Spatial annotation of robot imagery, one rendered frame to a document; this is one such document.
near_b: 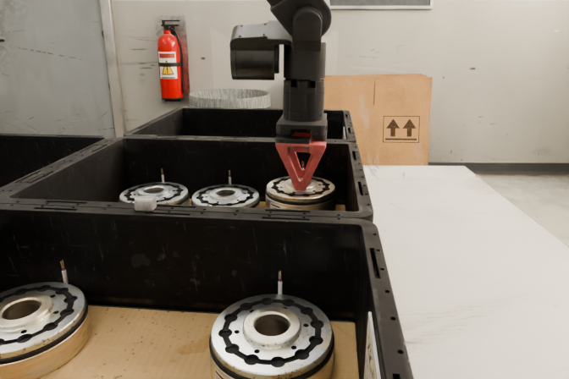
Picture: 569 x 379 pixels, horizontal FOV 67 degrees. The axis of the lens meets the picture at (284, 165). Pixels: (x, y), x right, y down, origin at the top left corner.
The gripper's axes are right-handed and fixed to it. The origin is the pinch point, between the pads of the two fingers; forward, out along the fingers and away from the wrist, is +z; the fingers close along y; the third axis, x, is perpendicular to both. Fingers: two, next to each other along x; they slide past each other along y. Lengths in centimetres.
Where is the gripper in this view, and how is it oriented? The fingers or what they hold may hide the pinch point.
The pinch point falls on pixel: (301, 179)
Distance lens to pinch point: 63.3
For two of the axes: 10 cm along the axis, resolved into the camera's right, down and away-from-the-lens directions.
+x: 9.9, 0.4, -1.0
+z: -0.1, 9.6, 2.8
